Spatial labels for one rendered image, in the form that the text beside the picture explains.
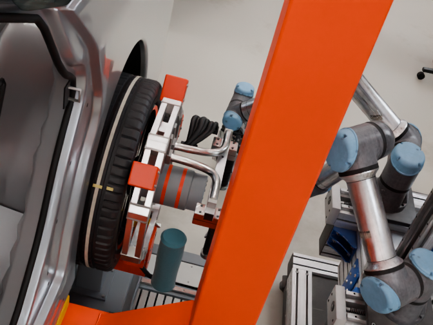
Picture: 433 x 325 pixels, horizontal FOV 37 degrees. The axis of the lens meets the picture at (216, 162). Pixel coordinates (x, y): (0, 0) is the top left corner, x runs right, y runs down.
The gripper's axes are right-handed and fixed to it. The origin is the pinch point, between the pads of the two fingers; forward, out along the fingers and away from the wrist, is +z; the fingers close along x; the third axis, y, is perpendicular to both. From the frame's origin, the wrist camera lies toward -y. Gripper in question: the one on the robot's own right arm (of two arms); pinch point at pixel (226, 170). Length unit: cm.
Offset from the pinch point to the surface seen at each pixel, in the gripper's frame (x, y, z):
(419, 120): 127, -84, -192
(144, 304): -19, -77, 9
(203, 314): 0, 18, 76
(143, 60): -38.1, 25.0, -18.5
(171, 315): -7, 0, 66
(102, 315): -28, -15, 61
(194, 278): 0, -75, -9
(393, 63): 113, -84, -261
